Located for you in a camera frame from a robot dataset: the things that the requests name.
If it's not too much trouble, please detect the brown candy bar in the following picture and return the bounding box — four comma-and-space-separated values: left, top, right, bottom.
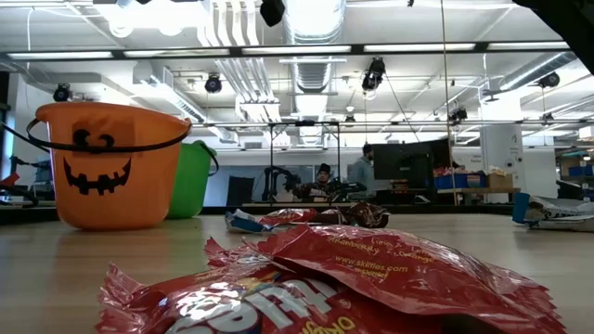
341, 202, 391, 229
319, 208, 349, 227

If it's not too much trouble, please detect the wide silver ventilation duct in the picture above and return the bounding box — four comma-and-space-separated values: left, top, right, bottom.
282, 0, 348, 146

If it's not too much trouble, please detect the thin black cable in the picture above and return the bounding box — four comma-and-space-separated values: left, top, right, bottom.
0, 119, 51, 153

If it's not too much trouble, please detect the slim silver ventilation duct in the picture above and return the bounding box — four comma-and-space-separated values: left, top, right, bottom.
498, 50, 584, 92

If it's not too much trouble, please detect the wooden background table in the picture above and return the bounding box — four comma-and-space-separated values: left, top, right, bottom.
370, 185, 522, 206

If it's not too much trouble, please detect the green plastic bucket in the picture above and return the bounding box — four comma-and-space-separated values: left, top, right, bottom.
165, 140, 220, 220

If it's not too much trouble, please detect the blue storage bin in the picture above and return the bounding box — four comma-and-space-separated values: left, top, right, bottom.
434, 173, 488, 190

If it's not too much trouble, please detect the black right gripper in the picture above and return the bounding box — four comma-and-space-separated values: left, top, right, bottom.
259, 0, 287, 28

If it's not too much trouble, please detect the orange jack-o-lantern bucket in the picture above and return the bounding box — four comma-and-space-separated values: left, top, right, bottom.
25, 101, 192, 232

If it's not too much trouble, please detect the cardboard box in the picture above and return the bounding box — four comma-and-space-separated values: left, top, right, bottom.
486, 172, 515, 190

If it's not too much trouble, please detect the black aluminium table frame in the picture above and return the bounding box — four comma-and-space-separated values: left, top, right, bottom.
0, 203, 516, 226

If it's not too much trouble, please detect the red Skittles pack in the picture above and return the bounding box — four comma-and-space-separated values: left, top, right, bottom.
257, 206, 329, 227
96, 262, 465, 334
203, 236, 279, 275
245, 224, 568, 334

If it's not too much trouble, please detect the person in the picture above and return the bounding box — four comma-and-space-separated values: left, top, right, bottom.
296, 162, 340, 203
347, 143, 378, 196

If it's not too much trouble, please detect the long black light rail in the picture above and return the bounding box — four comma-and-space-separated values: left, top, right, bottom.
0, 40, 572, 61

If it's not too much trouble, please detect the black monitor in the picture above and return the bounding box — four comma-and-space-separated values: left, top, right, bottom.
372, 138, 454, 189

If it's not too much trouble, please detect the thin tan pole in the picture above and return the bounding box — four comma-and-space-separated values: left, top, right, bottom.
439, 0, 458, 205

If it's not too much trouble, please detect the black background rig frame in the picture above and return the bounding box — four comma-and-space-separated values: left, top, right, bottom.
266, 119, 344, 206

